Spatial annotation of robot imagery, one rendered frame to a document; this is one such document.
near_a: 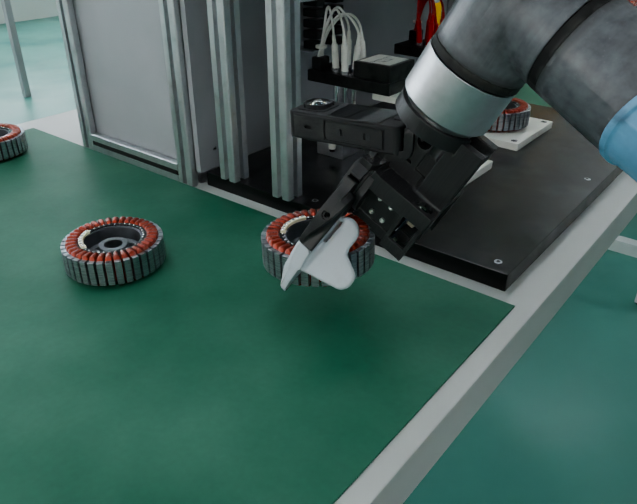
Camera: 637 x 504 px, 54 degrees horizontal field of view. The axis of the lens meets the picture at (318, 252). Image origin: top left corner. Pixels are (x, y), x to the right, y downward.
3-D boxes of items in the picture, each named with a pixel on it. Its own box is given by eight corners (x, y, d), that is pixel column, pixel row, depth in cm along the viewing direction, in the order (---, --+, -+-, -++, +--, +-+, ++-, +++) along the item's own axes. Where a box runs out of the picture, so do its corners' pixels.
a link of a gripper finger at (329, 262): (311, 327, 54) (382, 247, 52) (262, 281, 55) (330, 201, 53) (320, 322, 57) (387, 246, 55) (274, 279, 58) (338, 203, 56)
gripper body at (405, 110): (392, 267, 53) (474, 166, 45) (319, 202, 55) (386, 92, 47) (430, 233, 59) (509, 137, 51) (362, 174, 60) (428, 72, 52)
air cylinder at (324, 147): (370, 147, 101) (371, 113, 98) (342, 160, 96) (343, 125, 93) (344, 140, 104) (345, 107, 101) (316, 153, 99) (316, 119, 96)
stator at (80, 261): (166, 236, 78) (163, 210, 77) (165, 283, 69) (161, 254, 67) (73, 245, 76) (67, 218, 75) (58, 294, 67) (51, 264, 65)
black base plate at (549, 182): (655, 138, 111) (658, 126, 110) (504, 292, 68) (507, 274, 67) (424, 94, 137) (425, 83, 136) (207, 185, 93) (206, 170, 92)
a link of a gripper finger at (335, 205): (306, 252, 52) (375, 171, 51) (293, 239, 53) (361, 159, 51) (320, 251, 57) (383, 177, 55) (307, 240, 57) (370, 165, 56)
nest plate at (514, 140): (551, 127, 110) (552, 121, 109) (517, 151, 99) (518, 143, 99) (473, 112, 118) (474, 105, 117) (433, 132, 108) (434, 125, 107)
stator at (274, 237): (394, 252, 64) (395, 219, 62) (336, 303, 56) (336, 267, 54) (304, 228, 70) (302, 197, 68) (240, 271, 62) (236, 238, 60)
